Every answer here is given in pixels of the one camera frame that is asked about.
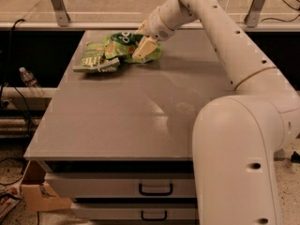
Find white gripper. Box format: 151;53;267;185
132;7;174;60

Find green rice chip bag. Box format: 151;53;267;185
102;32;162;64

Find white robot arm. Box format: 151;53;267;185
133;0;300;225

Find green jalapeno chip bag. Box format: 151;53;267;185
73;42;120;73

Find clear plastic water bottle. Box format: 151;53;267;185
19;67;44;98

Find upper grey drawer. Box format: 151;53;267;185
45;172;196;199

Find grey drawer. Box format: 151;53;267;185
45;172;196;199
71;202;198;221

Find lower grey drawer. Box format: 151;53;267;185
71;202;198;221

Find cardboard box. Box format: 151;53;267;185
21;161;71;212

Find black object right floor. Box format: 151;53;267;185
291;152;300;163

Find papers on floor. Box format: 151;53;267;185
0;186;23;221

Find left metal bracket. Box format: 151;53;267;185
51;0;70;27

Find metal bracket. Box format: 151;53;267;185
244;0;266;28
51;0;70;27

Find right metal bracket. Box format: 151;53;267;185
244;0;266;28

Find black cable left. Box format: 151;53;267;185
0;18;37;136

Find black upper drawer handle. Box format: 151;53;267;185
138;183;173;197

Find black drawer handle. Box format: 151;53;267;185
138;183;173;197
141;211;168;222

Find black lower drawer handle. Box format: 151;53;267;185
141;211;168;222

